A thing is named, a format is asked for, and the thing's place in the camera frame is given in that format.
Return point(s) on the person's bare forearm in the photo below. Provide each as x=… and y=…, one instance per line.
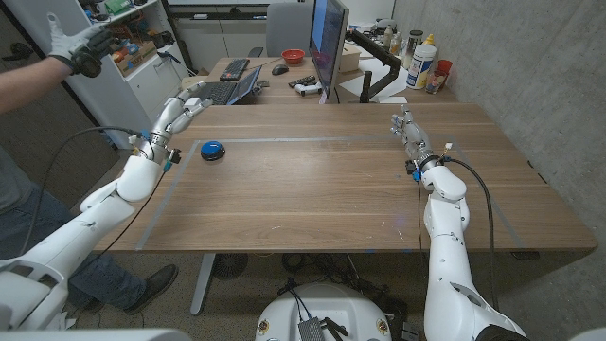
x=28, y=83

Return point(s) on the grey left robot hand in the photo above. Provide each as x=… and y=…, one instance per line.
x=168, y=120

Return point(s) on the white game controller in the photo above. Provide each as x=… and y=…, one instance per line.
x=308, y=88

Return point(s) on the red cup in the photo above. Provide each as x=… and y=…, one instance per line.
x=445, y=66

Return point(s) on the black computer monitor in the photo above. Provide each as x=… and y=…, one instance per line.
x=326, y=42

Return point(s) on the round black floor fan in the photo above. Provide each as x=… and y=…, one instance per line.
x=229, y=265

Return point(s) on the crumpled white paper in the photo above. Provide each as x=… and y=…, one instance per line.
x=67, y=322

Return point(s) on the white power strip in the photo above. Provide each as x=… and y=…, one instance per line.
x=194, y=101

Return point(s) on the black remote control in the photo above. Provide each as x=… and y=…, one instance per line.
x=302, y=81

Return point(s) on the white paper sheets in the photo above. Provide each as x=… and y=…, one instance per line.
x=364, y=83

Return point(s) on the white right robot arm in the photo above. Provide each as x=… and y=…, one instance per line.
x=447, y=265

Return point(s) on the grey table leg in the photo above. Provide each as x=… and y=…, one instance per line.
x=202, y=284

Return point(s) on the green box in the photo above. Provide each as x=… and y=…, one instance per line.
x=116, y=6

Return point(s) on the white shelf cabinet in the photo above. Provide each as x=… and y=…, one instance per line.
x=113, y=104

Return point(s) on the small clear glass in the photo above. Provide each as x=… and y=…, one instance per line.
x=434, y=83

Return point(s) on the dark-lid glass jar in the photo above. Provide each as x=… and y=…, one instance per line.
x=413, y=42

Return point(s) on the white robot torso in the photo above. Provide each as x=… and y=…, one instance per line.
x=331, y=303

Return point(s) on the grey office chair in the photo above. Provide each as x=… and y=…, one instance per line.
x=289, y=28

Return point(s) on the open dark laptop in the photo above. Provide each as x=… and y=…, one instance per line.
x=227, y=92

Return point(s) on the beige cardboard box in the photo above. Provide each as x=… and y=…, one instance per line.
x=349, y=59

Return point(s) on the red bowl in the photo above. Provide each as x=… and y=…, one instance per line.
x=293, y=57

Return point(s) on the wooden back desk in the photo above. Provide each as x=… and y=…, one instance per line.
x=279, y=95

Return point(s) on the black computer mouse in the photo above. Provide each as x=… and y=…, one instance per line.
x=279, y=69

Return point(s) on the person in grey shirt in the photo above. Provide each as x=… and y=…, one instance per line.
x=109, y=284

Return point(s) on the person's gloved hand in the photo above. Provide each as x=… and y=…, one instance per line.
x=76, y=47

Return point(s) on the blue push button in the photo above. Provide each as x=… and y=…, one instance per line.
x=212, y=150

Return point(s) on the dark brown shoe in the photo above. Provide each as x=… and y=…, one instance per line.
x=154, y=286

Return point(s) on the cardboard box with tools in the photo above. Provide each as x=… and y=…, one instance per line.
x=137, y=59

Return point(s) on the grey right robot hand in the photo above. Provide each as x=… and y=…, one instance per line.
x=414, y=137

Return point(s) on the black keyboard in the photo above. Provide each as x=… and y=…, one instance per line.
x=234, y=69

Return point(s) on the yellow-cap bottle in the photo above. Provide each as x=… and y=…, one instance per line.
x=429, y=40

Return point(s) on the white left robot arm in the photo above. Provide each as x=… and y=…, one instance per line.
x=71, y=241

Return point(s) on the white canister blue label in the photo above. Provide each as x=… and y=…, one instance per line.
x=420, y=66

